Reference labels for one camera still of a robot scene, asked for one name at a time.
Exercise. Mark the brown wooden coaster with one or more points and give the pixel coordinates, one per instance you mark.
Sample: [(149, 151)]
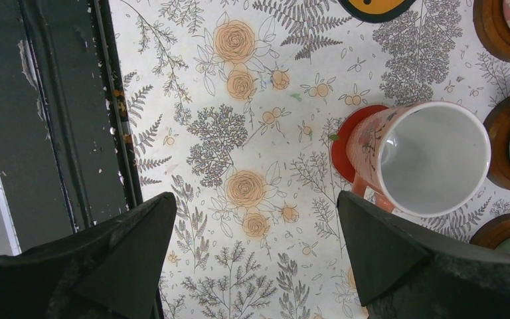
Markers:
[(493, 233), (497, 124), (491, 28)]

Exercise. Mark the floral tablecloth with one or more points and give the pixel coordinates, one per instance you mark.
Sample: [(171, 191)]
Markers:
[(233, 107)]

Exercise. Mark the brown wooden coaster top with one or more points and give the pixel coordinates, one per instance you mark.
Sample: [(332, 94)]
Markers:
[(491, 28)]

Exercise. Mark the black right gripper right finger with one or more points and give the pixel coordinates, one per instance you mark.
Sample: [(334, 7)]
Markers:
[(403, 270)]

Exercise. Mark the red round coaster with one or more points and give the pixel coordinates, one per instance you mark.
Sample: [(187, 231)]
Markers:
[(338, 148)]

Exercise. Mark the yellow black-rimmed coaster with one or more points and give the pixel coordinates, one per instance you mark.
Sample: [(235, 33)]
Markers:
[(376, 11)]

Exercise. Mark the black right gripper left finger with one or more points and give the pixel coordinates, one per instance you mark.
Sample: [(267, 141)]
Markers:
[(110, 270)]

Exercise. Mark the pink mug white inside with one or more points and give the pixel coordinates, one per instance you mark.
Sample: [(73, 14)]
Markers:
[(425, 159)]

